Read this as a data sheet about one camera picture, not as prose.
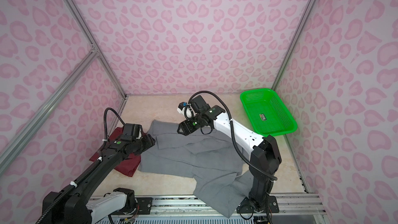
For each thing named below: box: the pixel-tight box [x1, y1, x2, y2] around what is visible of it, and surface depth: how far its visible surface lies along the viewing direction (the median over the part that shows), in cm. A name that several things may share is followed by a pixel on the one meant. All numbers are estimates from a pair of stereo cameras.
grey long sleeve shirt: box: [137, 119, 253, 219], surface depth 86 cm
